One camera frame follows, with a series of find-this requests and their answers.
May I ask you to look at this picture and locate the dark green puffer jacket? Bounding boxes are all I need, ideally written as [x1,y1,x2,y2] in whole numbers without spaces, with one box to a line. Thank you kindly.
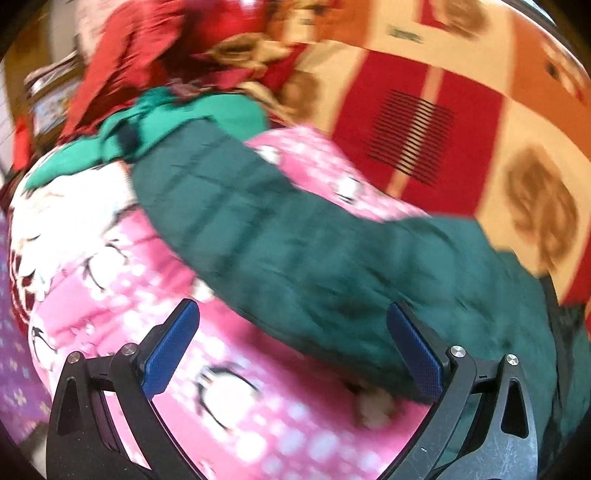
[117,119,590,460]

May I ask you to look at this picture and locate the pink penguin blanket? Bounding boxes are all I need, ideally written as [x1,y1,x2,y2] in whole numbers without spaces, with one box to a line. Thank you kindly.
[8,126,445,480]

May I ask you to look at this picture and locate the red orange rose blanket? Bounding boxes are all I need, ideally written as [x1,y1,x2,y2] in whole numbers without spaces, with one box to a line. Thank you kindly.
[267,1,590,305]

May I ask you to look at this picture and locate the light green garment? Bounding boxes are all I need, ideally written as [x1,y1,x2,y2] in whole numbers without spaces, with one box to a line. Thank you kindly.
[24,87,270,190]

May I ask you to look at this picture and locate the red crumpled cloth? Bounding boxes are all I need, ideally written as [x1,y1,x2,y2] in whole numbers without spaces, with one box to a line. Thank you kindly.
[58,1,290,144]

